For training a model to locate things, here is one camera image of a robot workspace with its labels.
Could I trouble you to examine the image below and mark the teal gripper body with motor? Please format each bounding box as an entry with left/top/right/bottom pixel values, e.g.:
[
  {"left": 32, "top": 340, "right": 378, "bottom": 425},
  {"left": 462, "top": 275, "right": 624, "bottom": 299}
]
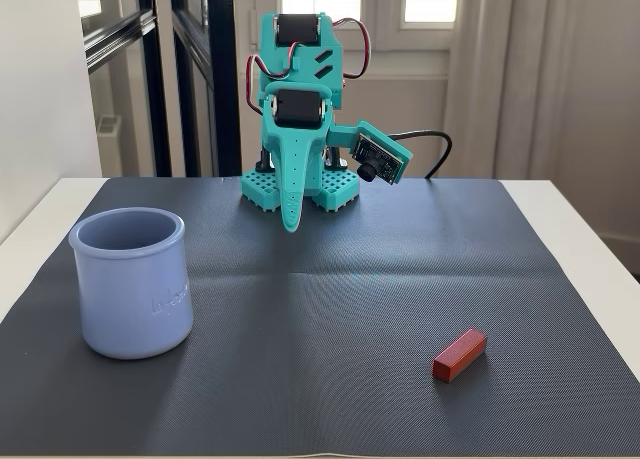
[{"left": 262, "top": 81, "right": 335, "bottom": 150}]

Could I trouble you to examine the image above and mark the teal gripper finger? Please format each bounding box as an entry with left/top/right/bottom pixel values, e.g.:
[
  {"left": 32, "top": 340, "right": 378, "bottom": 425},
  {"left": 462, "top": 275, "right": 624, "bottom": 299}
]
[
  {"left": 304, "top": 141, "right": 328, "bottom": 197},
  {"left": 272, "top": 134, "right": 315, "bottom": 234}
]

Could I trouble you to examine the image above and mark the red wooden block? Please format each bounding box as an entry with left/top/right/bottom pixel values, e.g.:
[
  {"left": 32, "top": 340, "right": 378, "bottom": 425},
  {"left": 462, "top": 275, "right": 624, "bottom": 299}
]
[{"left": 432, "top": 327, "right": 489, "bottom": 383}]

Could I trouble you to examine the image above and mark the lavender blue pot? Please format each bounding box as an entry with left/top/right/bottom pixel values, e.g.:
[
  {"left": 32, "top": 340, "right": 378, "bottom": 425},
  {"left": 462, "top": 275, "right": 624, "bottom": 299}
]
[{"left": 68, "top": 206, "right": 195, "bottom": 361}]

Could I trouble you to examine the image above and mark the dark grey textured mat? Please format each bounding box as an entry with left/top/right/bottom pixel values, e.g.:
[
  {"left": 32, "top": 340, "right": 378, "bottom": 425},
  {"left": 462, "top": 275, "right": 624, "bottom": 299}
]
[{"left": 0, "top": 176, "right": 640, "bottom": 459}]

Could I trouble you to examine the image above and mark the white curtain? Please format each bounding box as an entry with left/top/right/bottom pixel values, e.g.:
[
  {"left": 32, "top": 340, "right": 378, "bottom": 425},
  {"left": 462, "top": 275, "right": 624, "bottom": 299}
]
[{"left": 444, "top": 0, "right": 569, "bottom": 180}]

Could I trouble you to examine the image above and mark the teal robot base plate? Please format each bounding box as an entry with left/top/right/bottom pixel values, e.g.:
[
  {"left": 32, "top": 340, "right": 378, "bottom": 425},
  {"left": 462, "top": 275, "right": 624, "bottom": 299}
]
[{"left": 240, "top": 167, "right": 362, "bottom": 214}]

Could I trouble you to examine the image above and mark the red white black servo cable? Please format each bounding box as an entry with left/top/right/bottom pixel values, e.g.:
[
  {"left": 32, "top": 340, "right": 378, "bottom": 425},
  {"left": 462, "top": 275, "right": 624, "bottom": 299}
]
[
  {"left": 245, "top": 42, "right": 297, "bottom": 116},
  {"left": 331, "top": 17, "right": 375, "bottom": 79}
]

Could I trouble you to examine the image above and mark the black camera on teal mount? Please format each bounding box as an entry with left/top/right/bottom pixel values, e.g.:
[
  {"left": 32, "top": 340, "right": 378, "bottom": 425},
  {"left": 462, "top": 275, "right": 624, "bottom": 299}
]
[{"left": 327, "top": 120, "right": 414, "bottom": 186}]

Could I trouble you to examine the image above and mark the black metal door frame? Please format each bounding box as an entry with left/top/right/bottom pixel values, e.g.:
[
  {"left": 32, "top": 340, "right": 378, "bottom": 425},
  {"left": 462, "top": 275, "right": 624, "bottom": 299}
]
[{"left": 82, "top": 0, "right": 242, "bottom": 178}]

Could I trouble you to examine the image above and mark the white window frame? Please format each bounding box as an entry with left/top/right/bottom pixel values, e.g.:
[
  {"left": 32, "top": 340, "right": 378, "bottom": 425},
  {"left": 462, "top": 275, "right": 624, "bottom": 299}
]
[{"left": 278, "top": 0, "right": 459, "bottom": 51}]

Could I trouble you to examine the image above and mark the black camera cable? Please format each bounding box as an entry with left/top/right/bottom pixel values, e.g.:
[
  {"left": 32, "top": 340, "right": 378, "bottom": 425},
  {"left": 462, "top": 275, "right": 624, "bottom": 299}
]
[{"left": 387, "top": 130, "right": 454, "bottom": 180}]

